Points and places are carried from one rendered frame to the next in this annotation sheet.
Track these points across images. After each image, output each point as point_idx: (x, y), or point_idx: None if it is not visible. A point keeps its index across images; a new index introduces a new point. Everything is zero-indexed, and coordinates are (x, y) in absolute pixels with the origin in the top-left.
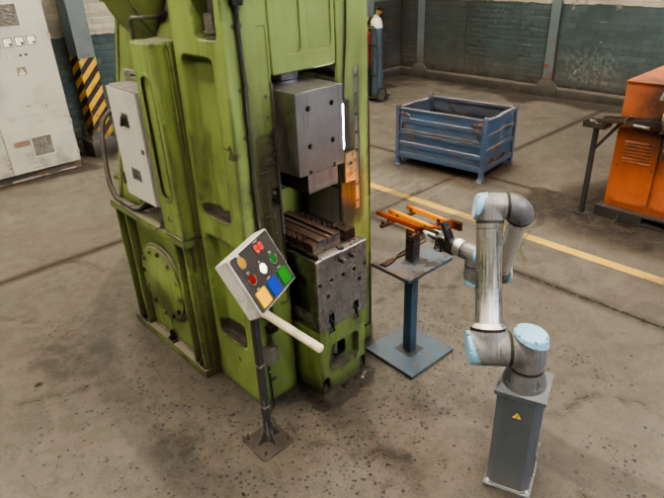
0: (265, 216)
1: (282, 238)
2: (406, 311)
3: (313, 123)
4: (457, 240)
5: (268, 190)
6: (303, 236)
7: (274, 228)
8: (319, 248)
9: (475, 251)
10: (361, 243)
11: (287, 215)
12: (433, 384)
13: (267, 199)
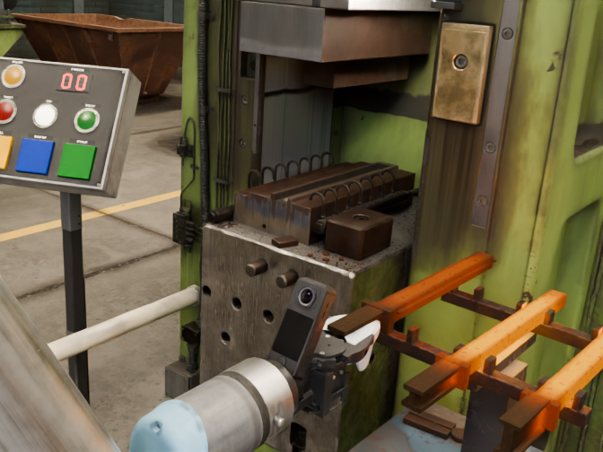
0: (219, 86)
1: (250, 161)
2: None
3: None
4: (251, 360)
5: (233, 29)
6: (251, 169)
7: (237, 127)
8: (251, 212)
9: (159, 406)
10: (332, 274)
11: None
12: None
13: (227, 47)
